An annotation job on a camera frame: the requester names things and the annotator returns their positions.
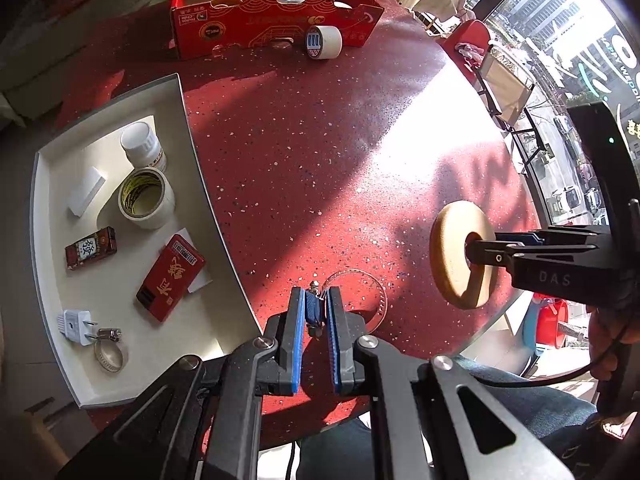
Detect white tape roll blue core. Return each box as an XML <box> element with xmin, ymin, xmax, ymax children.
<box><xmin>305</xmin><ymin>25</ymin><xmax>343</xmax><ymax>61</ymax></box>

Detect white pill bottle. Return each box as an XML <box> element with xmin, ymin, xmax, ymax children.
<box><xmin>120</xmin><ymin>122</ymin><xmax>167</xmax><ymax>171</ymax></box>

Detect large metal hose clamp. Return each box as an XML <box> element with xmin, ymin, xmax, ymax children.
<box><xmin>302</xmin><ymin>269</ymin><xmax>390</xmax><ymax>338</ymax></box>

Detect person's right hand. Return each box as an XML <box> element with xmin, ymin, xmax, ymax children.
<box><xmin>587</xmin><ymin>305</ymin><xmax>633</xmax><ymax>383</ymax></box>

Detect black cable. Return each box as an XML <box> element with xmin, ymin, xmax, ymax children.
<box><xmin>480</xmin><ymin>325</ymin><xmax>632</xmax><ymax>388</ymax></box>

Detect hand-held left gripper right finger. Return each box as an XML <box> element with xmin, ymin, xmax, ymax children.
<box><xmin>322</xmin><ymin>286</ymin><xmax>576</xmax><ymax>480</ymax></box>

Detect white card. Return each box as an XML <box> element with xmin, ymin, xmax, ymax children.
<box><xmin>162</xmin><ymin>227</ymin><xmax>213</xmax><ymax>295</ymax></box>

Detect red bucket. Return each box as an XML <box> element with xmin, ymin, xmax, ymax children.
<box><xmin>537</xmin><ymin>297</ymin><xmax>568</xmax><ymax>348</ymax></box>

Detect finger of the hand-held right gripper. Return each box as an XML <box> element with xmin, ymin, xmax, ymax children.
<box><xmin>495</xmin><ymin>226</ymin><xmax>608</xmax><ymax>247</ymax></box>
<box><xmin>465</xmin><ymin>239</ymin><xmax>601</xmax><ymax>268</ymax></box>

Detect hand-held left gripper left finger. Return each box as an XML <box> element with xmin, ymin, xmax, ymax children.
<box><xmin>57</xmin><ymin>286</ymin><xmax>306</xmax><ymax>480</ymax></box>

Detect beige sofa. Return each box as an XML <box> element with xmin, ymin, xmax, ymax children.
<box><xmin>0</xmin><ymin>0</ymin><xmax>176</xmax><ymax>128</ymax></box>

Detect white tape roll yellow core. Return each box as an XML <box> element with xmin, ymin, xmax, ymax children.
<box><xmin>117</xmin><ymin>167</ymin><xmax>177</xmax><ymax>231</ymax></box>

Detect person's blue jeans legs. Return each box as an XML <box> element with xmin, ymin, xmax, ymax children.
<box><xmin>299</xmin><ymin>354</ymin><xmax>608</xmax><ymax>480</ymax></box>

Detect light blue container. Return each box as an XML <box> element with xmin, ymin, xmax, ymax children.
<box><xmin>522</xmin><ymin>305</ymin><xmax>541</xmax><ymax>356</ymax></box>

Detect small dark red box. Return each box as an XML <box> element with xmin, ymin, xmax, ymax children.
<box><xmin>65</xmin><ymin>226</ymin><xmax>117</xmax><ymax>272</ymax></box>

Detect red cardboard box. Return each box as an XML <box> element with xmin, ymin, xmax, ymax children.
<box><xmin>170</xmin><ymin>0</ymin><xmax>385</xmax><ymax>61</ymax></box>

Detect flat red printed box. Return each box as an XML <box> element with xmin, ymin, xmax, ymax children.
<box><xmin>136</xmin><ymin>234</ymin><xmax>206</xmax><ymax>323</ymax></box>

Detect black folding chair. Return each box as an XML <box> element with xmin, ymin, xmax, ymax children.
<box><xmin>472</xmin><ymin>45</ymin><xmax>556</xmax><ymax>176</ymax></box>

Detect tan wooden ring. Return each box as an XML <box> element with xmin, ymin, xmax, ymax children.
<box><xmin>429</xmin><ymin>201</ymin><xmax>498</xmax><ymax>309</ymax></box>

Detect small metal hose clamp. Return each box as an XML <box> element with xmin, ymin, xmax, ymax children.
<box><xmin>94</xmin><ymin>327</ymin><xmax>129</xmax><ymax>373</ymax></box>

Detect white plug adapter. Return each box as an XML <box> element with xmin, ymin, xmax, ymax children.
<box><xmin>56</xmin><ymin>309</ymin><xmax>98</xmax><ymax>347</ymax></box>

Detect white tray grey rim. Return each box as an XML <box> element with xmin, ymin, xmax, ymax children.
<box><xmin>29</xmin><ymin>72</ymin><xmax>265</xmax><ymax>411</ymax></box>

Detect red plastic chair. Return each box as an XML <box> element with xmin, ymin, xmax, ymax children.
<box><xmin>440</xmin><ymin>19</ymin><xmax>493</xmax><ymax>76</ymax></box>

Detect white rectangular block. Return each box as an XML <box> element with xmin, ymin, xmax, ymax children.
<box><xmin>67</xmin><ymin>166</ymin><xmax>107</xmax><ymax>218</ymax></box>

